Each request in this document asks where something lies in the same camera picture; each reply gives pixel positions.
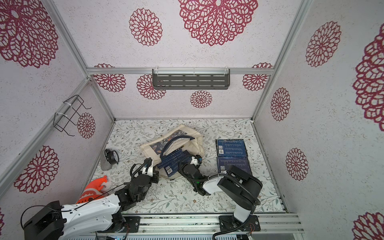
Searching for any cream canvas tote bag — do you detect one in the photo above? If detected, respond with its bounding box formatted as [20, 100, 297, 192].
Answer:
[140, 125, 205, 180]

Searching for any blue book with barcode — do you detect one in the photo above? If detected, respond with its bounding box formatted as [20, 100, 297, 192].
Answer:
[216, 139, 248, 158]

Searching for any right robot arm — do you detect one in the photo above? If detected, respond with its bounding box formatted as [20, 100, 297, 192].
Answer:
[178, 155, 263, 223]

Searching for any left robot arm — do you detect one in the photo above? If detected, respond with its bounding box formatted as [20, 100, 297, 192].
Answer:
[21, 158, 159, 240]

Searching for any red toy figure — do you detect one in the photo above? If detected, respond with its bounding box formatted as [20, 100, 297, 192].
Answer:
[77, 176, 108, 204]

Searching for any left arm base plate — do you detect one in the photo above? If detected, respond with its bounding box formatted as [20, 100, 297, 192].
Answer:
[97, 214, 141, 233]

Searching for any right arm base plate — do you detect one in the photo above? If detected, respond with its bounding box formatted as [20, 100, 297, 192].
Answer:
[219, 215, 261, 232]

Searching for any grey slotted wall shelf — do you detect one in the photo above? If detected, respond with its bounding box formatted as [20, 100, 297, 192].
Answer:
[152, 69, 231, 90]

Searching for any black wire wall rack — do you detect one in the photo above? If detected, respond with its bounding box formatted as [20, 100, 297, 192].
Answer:
[53, 95, 91, 137]

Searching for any aluminium rail frame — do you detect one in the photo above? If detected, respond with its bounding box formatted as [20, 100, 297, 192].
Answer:
[122, 213, 305, 239]

